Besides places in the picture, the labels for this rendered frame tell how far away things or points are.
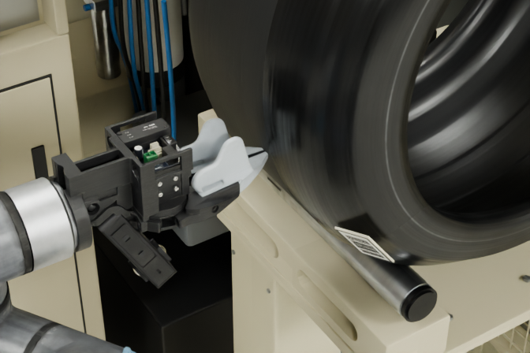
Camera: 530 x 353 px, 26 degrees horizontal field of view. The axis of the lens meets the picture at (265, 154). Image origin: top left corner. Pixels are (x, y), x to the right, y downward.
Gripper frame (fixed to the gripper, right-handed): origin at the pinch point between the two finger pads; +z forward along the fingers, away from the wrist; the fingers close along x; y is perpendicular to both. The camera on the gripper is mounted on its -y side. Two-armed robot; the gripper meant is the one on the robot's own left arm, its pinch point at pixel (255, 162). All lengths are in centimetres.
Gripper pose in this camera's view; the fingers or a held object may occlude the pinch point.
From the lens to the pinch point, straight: 111.1
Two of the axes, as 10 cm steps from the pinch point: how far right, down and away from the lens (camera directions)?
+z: 8.5, -3.1, 4.3
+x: -5.3, -5.1, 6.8
